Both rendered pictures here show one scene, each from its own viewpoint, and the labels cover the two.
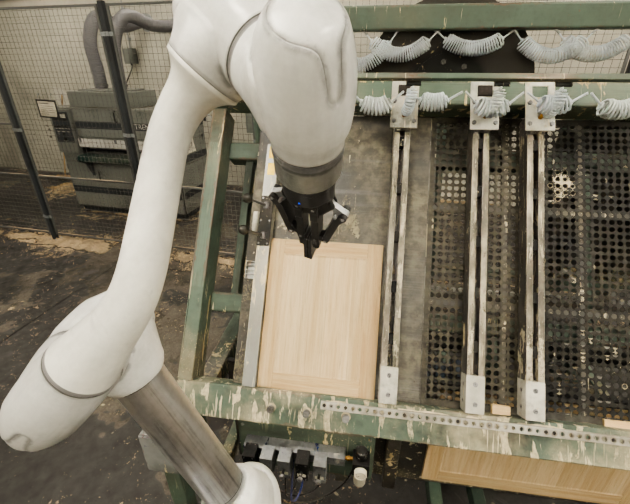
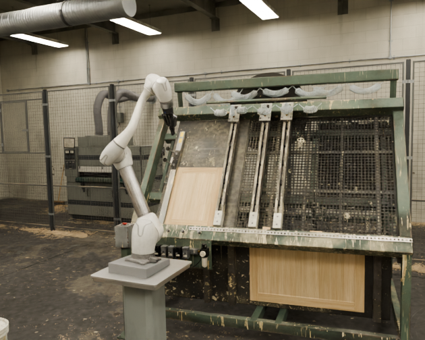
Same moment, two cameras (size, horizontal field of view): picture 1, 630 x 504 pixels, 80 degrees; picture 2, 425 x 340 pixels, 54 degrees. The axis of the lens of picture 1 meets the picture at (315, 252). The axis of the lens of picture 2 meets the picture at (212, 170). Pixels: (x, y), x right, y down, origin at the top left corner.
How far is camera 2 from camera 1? 244 cm
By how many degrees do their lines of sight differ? 24
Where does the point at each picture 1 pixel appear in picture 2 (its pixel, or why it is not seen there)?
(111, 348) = (126, 135)
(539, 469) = (307, 285)
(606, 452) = (305, 240)
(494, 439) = (260, 237)
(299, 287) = (187, 185)
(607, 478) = (342, 289)
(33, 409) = (110, 148)
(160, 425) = (129, 179)
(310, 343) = (188, 207)
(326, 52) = (162, 83)
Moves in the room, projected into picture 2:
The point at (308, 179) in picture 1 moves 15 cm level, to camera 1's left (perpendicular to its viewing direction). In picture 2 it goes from (164, 105) to (143, 106)
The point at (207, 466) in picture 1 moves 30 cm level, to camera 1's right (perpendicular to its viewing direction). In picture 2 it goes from (139, 197) to (181, 198)
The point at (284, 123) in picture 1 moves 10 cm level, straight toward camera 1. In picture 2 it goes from (158, 94) to (155, 92)
